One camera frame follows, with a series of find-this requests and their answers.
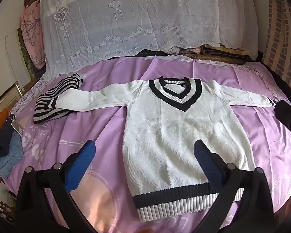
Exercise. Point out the blue knitted cloth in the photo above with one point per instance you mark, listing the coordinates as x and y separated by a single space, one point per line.
12 155

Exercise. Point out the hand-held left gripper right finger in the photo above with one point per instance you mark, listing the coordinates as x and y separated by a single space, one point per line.
207 165

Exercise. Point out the brick pattern curtain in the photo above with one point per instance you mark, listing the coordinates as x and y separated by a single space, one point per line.
278 41

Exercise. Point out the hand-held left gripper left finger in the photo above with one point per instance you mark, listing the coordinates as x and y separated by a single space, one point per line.
80 165

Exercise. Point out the pink floral quilt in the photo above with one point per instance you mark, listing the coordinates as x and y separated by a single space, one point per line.
31 34

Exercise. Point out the white knit sweater black trim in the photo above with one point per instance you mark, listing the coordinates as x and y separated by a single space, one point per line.
172 131

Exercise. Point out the black white striped garment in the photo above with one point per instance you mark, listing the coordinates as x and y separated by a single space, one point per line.
63 85

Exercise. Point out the wooden frame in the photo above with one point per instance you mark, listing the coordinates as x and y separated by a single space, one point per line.
7 97

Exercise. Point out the purple bed sheet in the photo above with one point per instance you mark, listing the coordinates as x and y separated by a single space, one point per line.
92 126

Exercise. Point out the framed green painting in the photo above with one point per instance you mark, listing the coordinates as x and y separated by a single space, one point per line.
24 53

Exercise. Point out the white paper tag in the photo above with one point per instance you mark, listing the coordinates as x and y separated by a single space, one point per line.
16 126

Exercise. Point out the wicker chair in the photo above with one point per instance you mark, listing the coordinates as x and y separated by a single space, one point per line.
3 201

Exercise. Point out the dark navy cloth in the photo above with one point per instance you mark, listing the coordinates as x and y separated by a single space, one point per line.
2 143

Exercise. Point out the white lace cover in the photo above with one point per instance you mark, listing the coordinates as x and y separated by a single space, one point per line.
135 17

